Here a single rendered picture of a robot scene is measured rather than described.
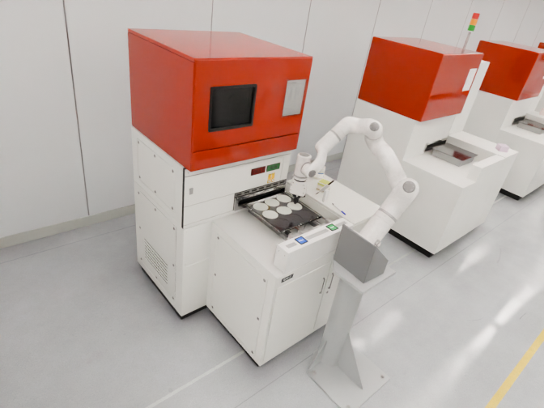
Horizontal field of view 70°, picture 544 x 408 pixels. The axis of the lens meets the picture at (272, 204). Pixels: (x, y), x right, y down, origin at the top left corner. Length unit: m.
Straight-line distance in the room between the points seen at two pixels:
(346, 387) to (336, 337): 0.33
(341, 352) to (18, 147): 2.75
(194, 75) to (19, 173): 1.98
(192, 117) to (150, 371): 1.58
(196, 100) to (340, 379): 1.94
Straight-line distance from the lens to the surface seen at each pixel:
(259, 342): 2.54
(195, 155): 2.14
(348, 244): 2.22
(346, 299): 2.42
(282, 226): 2.39
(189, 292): 2.78
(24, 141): 3.49
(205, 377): 2.70
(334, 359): 2.81
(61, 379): 2.81
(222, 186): 2.41
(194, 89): 2.01
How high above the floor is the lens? 2.21
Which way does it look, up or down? 30 degrees down
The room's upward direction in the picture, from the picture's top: 9 degrees clockwise
